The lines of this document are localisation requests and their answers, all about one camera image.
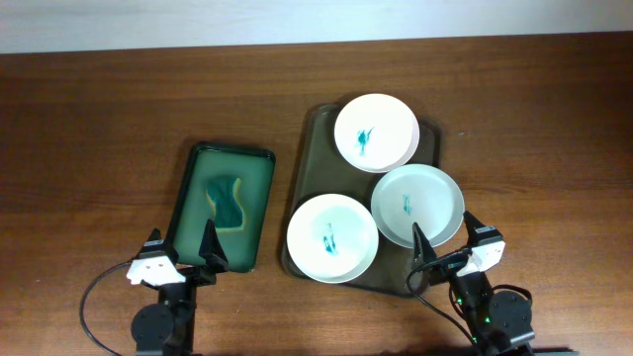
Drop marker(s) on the pale grey-blue plate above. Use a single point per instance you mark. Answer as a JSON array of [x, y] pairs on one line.
[[421, 194]]

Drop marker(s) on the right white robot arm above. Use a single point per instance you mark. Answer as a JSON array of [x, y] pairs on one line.
[[498, 318]]

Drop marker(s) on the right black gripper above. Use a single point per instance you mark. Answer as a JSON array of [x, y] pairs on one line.
[[446, 268]]

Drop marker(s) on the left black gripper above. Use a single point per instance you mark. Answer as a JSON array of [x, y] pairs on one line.
[[215, 254]]

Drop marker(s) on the white plate pink rim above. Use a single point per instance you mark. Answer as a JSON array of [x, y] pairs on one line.
[[376, 133]]

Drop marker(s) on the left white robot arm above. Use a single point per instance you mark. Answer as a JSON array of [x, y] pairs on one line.
[[167, 327]]

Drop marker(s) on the green and yellow sponge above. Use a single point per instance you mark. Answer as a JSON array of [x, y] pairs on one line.
[[222, 195]]

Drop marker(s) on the dark brown serving tray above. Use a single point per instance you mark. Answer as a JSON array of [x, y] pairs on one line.
[[322, 170]]

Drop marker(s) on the green rectangular tray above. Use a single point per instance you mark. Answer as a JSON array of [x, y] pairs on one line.
[[255, 167]]

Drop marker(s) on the white plate green stain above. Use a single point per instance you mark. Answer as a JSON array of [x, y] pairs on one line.
[[332, 238]]

